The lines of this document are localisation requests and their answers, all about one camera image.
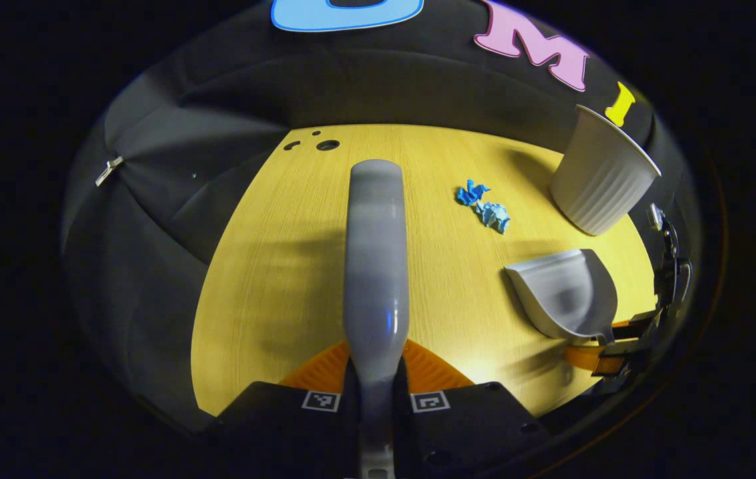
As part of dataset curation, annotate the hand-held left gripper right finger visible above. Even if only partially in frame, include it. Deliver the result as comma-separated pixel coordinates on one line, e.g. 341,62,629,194
393,338,542,479

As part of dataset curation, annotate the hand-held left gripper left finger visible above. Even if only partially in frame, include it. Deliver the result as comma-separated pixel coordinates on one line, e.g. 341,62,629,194
208,339,362,479

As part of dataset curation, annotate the grey dustpan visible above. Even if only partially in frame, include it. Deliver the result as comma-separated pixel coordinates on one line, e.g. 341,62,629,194
504,248,618,345

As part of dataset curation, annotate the light blue paper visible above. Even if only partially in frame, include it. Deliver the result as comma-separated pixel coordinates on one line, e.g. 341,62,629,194
474,201,512,235

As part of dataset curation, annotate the small grey broom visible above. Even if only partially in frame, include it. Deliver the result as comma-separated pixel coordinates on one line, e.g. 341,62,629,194
343,158,412,479

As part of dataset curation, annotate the dark blue paper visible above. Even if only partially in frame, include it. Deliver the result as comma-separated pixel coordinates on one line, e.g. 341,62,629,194
456,178,490,207

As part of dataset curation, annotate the wooden desktop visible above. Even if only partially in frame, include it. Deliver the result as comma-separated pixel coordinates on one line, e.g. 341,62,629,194
190,123,657,418

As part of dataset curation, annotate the silver clip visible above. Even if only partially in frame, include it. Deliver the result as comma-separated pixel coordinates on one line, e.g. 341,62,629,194
94,156,124,188

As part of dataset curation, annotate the black backdrop cloth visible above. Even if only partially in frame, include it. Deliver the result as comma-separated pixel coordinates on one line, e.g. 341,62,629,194
62,0,705,433

